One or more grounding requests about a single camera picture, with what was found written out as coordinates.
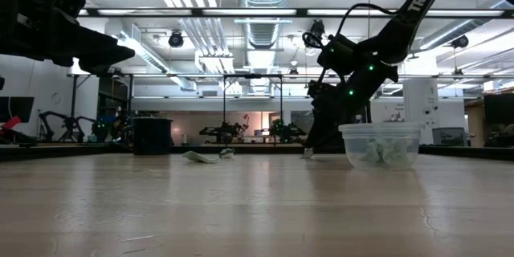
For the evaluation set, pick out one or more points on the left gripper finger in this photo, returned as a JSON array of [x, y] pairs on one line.
[[84, 44], [112, 58]]

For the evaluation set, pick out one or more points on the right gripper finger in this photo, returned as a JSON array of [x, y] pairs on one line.
[[319, 132]]

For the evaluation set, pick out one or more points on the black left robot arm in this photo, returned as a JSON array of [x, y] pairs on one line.
[[16, 8]]

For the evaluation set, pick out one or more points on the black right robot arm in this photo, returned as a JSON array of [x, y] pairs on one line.
[[405, 20]]

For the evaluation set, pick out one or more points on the background black robot arm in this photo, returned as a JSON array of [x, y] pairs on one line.
[[68, 124], [287, 130], [223, 131]]

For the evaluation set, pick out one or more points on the clear plastic bowl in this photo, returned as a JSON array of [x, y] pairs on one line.
[[381, 127]]

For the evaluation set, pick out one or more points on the small ceiling lamp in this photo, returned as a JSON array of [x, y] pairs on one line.
[[293, 71]]

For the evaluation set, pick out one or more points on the black ceiling spotlight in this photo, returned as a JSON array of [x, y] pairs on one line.
[[175, 39], [459, 41]]

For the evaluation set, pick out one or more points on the black monitor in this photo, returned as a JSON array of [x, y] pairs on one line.
[[18, 108], [499, 118]]

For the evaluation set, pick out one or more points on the white LED light strip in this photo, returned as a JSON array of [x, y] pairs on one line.
[[249, 11], [353, 12]]

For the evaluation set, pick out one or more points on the red object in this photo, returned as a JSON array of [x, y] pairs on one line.
[[10, 122]]

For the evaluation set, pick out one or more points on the grey bin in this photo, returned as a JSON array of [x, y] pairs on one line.
[[449, 136]]

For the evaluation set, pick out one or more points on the wooden cabinet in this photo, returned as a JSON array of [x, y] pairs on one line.
[[475, 124]]

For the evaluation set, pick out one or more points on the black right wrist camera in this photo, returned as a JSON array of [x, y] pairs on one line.
[[318, 90]]

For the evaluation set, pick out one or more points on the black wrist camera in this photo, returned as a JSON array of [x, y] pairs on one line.
[[318, 90], [68, 0]]

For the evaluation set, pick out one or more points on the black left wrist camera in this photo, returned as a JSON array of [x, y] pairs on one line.
[[68, 0]]

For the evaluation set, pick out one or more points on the black aluminium station frame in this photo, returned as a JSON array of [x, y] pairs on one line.
[[273, 149]]

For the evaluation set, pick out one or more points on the black shelving frame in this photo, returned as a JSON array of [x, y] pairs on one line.
[[74, 100]]

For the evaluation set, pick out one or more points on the black overhead camera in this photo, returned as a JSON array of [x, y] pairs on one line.
[[318, 27]]

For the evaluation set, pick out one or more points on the background black station frame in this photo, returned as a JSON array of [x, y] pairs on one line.
[[253, 76]]

